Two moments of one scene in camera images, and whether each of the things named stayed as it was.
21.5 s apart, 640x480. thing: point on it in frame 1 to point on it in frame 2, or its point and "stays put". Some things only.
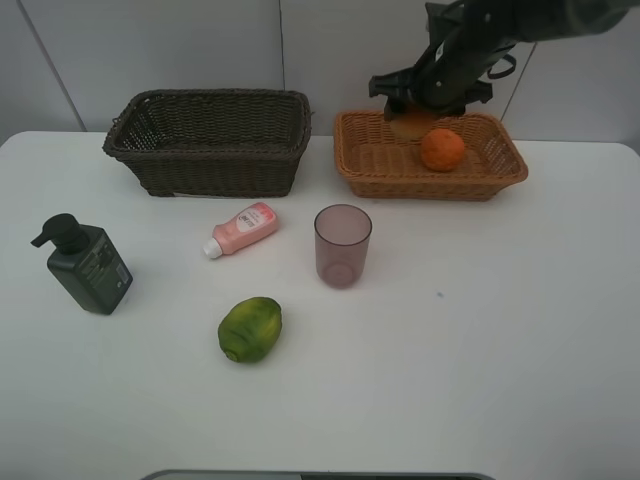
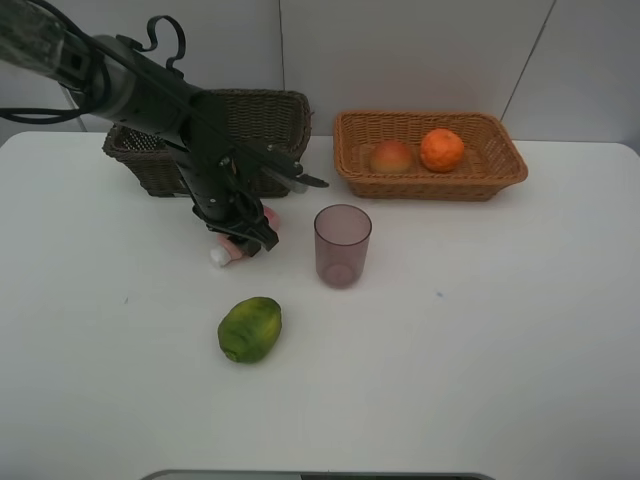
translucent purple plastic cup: x=342 y=235 stays put
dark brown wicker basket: x=216 y=142 stays put
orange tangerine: x=442 y=149 stays put
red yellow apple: x=411 y=124 to x=390 y=157
